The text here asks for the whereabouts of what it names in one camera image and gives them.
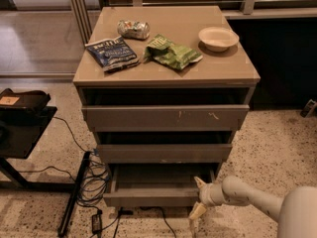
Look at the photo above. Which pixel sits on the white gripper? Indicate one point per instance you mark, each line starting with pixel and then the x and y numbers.
pixel 207 194

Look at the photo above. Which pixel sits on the grey bottom drawer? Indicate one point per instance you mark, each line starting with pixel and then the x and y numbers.
pixel 172 185

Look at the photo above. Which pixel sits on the grey drawer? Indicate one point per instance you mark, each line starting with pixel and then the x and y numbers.
pixel 164 147
pixel 172 185
pixel 163 109

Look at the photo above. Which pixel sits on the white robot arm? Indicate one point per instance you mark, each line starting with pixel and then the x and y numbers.
pixel 295 214

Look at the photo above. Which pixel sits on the grey middle drawer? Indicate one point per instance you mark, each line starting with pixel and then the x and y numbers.
pixel 164 147

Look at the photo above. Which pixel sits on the grey drawer cabinet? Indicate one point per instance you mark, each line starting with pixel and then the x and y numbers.
pixel 229 69

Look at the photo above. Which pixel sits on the grey top drawer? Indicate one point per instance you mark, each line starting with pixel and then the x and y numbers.
pixel 163 109

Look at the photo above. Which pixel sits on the black power adapter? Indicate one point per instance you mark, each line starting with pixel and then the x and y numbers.
pixel 97 222

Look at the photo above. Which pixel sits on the small dark floor object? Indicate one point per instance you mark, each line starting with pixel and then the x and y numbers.
pixel 308 108

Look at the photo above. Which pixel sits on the green chip bag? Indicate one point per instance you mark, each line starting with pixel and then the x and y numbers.
pixel 166 52

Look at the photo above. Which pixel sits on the white paper bowl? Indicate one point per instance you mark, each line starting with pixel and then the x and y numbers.
pixel 218 39

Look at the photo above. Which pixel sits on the blue chip bag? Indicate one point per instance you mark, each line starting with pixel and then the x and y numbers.
pixel 113 54

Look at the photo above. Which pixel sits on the crushed silver can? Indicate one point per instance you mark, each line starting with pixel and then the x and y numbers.
pixel 133 29

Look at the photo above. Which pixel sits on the black side table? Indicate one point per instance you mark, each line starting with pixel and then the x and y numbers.
pixel 20 133

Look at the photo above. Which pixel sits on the black bag with label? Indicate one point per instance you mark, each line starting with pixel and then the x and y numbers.
pixel 30 102

